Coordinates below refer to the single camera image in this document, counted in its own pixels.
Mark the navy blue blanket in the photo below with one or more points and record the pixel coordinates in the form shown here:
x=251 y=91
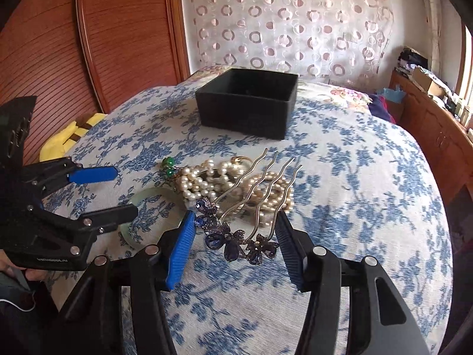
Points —
x=380 y=109

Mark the wooden wardrobe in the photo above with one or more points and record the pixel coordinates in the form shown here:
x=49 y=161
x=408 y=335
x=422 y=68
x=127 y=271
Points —
x=92 y=44

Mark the dark clutter pile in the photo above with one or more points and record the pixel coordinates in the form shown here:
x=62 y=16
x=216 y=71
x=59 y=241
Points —
x=412 y=61

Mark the yellow plush toy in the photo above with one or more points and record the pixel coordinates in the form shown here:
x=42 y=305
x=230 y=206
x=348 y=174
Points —
x=59 y=138

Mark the blue plastic bag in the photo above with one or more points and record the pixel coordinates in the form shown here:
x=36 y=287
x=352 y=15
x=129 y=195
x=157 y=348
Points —
x=391 y=94

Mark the blue floral blanket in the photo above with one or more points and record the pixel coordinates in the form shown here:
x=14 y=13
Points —
x=351 y=192

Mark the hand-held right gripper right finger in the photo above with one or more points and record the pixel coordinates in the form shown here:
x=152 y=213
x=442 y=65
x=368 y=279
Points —
x=292 y=257

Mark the person's left hand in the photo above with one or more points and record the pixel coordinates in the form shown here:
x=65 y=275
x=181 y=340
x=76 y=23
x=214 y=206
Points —
x=34 y=276

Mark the green bead earrings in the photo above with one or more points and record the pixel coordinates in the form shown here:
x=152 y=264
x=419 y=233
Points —
x=169 y=162

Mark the cardboard box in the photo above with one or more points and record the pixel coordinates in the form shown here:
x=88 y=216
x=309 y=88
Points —
x=427 y=79

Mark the pale green jade bangle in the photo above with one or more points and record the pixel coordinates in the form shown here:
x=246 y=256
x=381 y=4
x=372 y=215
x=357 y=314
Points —
x=147 y=193

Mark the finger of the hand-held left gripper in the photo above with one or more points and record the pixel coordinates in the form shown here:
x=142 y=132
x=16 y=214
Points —
x=111 y=215
x=96 y=174

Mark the beige window curtain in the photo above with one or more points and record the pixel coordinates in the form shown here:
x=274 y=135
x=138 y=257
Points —
x=430 y=14

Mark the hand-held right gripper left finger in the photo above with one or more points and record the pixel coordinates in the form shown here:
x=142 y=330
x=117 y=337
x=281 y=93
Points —
x=181 y=251

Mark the purple flower hair comb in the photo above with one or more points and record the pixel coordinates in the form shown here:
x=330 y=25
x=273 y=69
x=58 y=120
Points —
x=229 y=238

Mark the circle pattern sheer curtain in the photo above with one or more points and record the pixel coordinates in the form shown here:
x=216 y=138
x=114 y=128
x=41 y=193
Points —
x=288 y=18

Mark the window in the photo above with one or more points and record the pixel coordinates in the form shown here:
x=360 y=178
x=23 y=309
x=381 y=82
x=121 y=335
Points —
x=467 y=70

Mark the black square box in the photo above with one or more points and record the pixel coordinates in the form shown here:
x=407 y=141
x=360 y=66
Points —
x=240 y=114

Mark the long wooden cabinet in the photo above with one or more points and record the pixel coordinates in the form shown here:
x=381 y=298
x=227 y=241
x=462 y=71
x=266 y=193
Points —
x=436 y=133

